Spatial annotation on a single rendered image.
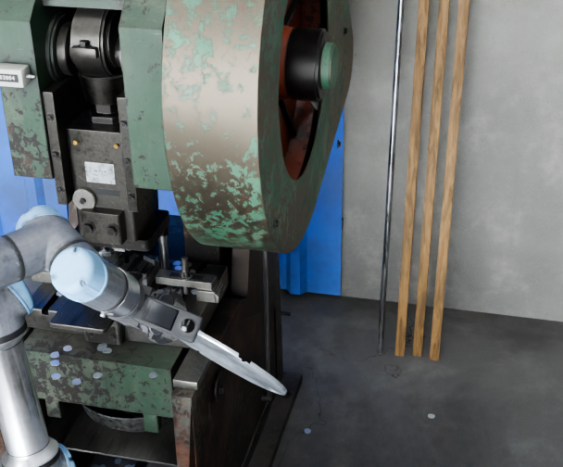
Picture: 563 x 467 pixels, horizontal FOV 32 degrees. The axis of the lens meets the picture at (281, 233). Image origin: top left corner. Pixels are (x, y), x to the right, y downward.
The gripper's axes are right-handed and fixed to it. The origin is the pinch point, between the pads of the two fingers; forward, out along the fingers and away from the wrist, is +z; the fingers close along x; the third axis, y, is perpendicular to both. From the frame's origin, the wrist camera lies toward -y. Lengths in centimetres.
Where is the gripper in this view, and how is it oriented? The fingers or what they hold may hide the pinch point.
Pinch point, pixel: (186, 327)
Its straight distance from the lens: 174.9
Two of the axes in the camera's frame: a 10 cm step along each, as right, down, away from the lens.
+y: -8.7, -2.3, 4.3
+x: -3.3, 9.2, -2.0
